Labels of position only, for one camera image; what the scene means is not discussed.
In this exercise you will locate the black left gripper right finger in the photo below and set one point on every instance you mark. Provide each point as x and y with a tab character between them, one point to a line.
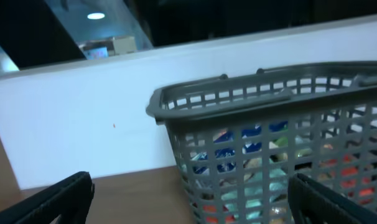
312	202

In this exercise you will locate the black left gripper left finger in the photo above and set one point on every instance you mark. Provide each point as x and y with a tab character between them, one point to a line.
66	202

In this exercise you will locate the green lid spice jar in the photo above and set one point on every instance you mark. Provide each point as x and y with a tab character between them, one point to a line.
299	152

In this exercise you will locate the grey plastic slotted basket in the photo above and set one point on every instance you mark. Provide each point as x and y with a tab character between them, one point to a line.
237	140

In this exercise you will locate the small teal tissue packet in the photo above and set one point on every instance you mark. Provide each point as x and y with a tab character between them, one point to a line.
257	201

